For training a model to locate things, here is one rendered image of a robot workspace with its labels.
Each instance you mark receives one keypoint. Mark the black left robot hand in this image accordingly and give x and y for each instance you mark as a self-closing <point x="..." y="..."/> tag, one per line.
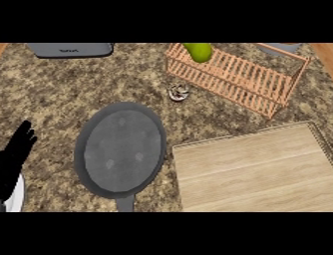
<point x="7" y="159"/>

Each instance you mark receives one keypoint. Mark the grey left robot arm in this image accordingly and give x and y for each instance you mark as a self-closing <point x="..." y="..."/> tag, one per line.
<point x="0" y="204"/>

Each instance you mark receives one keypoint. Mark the pale wooden tray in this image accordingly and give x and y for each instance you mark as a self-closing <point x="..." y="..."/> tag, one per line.
<point x="260" y="172"/>

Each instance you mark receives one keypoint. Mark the orange wooden tiered shelf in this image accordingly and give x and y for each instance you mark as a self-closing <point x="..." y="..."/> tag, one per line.
<point x="238" y="79"/>

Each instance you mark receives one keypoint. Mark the grey object behind shelf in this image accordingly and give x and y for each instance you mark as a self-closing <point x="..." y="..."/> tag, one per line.
<point x="279" y="47"/>

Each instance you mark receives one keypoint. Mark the green pear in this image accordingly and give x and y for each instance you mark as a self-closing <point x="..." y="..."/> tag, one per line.
<point x="198" y="51"/>

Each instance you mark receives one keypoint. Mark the grey oval pan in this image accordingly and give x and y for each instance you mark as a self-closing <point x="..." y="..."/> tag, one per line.
<point x="120" y="151"/>

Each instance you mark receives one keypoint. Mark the grey flat appliance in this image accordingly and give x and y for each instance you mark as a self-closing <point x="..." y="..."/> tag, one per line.
<point x="71" y="50"/>

